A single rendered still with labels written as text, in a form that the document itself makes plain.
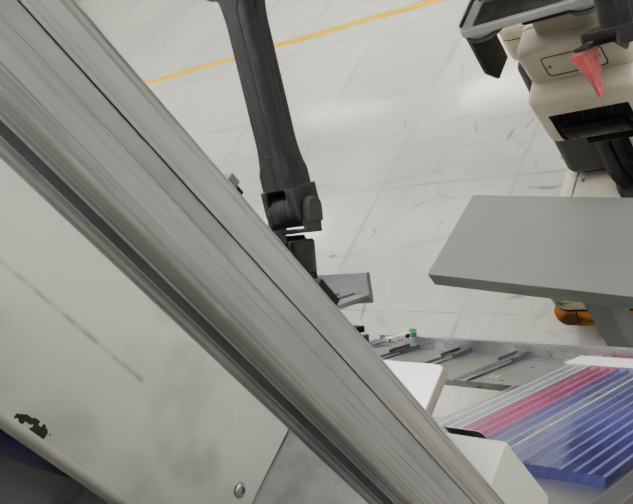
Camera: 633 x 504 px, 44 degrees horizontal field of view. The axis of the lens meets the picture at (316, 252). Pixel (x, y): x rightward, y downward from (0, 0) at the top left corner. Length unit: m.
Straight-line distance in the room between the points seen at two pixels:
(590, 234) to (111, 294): 1.33
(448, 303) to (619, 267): 1.08
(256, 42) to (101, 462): 0.86
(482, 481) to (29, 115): 0.29
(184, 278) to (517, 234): 1.49
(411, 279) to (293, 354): 2.43
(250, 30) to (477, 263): 0.78
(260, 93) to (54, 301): 0.82
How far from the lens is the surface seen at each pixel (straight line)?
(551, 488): 0.78
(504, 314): 2.45
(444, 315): 2.55
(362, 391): 0.35
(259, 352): 0.30
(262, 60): 1.20
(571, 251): 1.65
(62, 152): 0.26
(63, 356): 0.42
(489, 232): 1.78
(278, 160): 1.20
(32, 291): 0.41
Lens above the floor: 1.74
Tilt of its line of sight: 34 degrees down
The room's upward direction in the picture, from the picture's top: 40 degrees counter-clockwise
